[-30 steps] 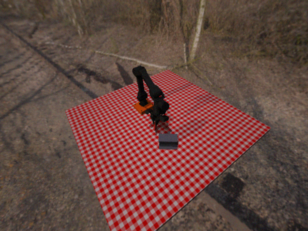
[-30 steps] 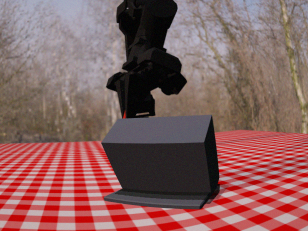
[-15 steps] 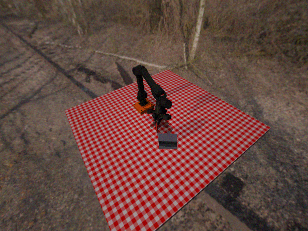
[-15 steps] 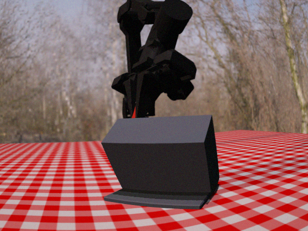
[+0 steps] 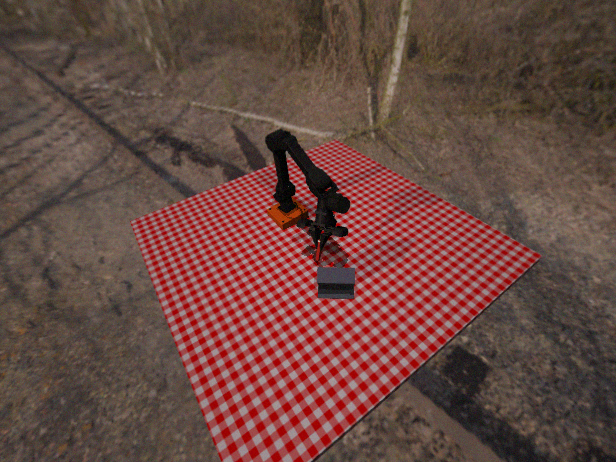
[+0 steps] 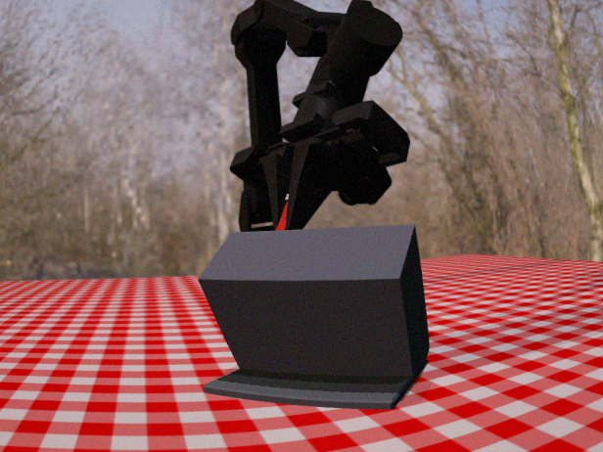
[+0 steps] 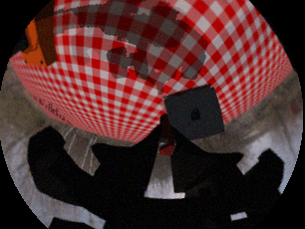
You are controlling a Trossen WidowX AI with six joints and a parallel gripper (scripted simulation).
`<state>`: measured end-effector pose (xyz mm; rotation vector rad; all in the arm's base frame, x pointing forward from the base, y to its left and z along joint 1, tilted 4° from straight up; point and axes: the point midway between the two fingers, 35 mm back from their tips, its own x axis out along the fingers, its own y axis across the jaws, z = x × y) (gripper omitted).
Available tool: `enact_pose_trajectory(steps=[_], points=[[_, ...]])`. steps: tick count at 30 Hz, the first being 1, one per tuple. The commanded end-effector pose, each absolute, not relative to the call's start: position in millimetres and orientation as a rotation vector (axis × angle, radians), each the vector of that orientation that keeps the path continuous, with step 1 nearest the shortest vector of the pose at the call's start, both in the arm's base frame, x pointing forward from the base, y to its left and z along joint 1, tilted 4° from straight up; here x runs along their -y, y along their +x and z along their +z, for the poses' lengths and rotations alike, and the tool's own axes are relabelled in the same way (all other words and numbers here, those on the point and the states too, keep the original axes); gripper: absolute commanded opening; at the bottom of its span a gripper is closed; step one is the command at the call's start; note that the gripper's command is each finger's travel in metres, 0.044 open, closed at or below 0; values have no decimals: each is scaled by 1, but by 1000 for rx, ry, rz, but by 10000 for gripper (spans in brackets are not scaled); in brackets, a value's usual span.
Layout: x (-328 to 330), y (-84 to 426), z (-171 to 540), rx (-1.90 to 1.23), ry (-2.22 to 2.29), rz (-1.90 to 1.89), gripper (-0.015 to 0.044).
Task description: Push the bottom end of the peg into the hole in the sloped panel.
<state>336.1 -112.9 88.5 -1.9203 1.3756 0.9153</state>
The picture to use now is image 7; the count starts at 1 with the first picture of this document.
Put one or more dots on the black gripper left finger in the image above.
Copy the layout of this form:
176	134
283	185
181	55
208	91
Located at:
137	159

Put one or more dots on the dark red peg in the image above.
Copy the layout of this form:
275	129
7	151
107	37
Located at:
167	143

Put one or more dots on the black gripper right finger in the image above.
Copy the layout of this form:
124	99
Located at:
189	162

